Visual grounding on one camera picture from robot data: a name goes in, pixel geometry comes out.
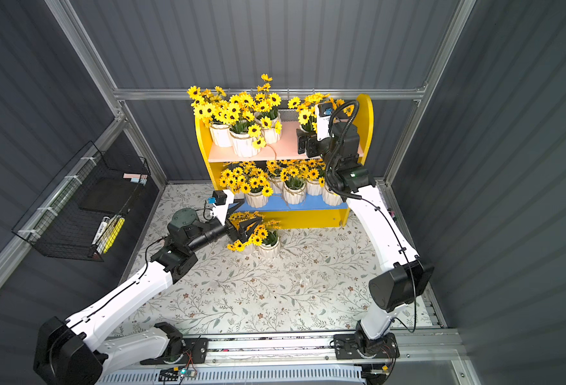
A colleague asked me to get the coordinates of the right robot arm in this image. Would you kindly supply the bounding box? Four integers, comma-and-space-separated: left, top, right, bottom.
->
299, 100, 434, 361

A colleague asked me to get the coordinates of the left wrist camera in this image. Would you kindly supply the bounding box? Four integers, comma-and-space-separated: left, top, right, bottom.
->
208, 189, 235, 225

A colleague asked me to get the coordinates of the yellow item in basket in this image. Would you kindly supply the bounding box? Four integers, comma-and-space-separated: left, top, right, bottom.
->
95, 215, 125, 255

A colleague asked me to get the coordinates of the pink sticky notes pad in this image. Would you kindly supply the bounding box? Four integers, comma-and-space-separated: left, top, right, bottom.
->
123, 173, 148, 185

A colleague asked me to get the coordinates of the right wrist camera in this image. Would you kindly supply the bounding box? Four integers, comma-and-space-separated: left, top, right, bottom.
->
315, 102, 334, 141

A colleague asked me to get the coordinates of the yellow wooden shelf unit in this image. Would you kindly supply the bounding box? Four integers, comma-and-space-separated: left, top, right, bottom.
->
195, 94, 374, 229

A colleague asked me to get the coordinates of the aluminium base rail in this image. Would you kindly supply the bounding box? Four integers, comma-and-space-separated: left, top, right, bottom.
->
63, 328, 481, 385

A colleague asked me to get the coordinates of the floral patterned table mat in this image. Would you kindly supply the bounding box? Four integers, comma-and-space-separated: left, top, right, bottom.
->
113, 216, 380, 338

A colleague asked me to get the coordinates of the black wire wall basket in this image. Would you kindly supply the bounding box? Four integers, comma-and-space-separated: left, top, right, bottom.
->
12, 142, 151, 261

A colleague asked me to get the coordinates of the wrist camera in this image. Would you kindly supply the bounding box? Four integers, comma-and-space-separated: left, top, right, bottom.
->
208, 189, 235, 225
315, 102, 334, 141

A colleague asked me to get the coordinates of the green circuit board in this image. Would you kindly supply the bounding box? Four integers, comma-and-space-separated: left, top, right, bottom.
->
157, 367, 197, 384

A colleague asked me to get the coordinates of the shelf sunflower pot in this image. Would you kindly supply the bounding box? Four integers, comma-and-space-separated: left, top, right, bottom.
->
304, 159, 326, 196
254, 73, 282, 144
187, 86, 231, 148
218, 163, 247, 199
220, 92, 267, 158
251, 220, 281, 259
281, 166, 306, 205
266, 160, 284, 194
319, 177, 343, 207
228, 212, 264, 252
230, 166, 274, 209
288, 92, 356, 139

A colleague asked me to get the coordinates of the white marker in basket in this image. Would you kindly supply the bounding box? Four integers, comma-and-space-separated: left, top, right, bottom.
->
92, 217, 110, 245

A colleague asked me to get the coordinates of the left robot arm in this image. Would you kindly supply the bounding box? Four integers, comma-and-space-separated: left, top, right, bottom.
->
33, 190, 266, 384

